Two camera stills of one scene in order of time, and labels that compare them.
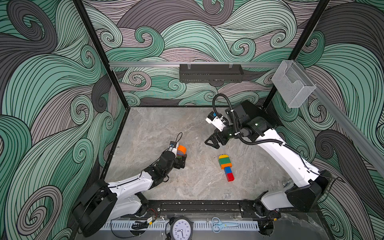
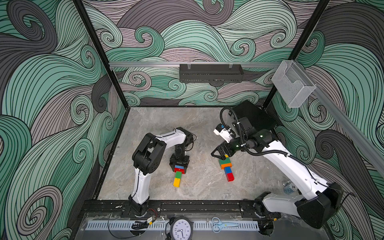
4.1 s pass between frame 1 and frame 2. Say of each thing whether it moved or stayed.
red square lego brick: stayed
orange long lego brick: stayed
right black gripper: moved
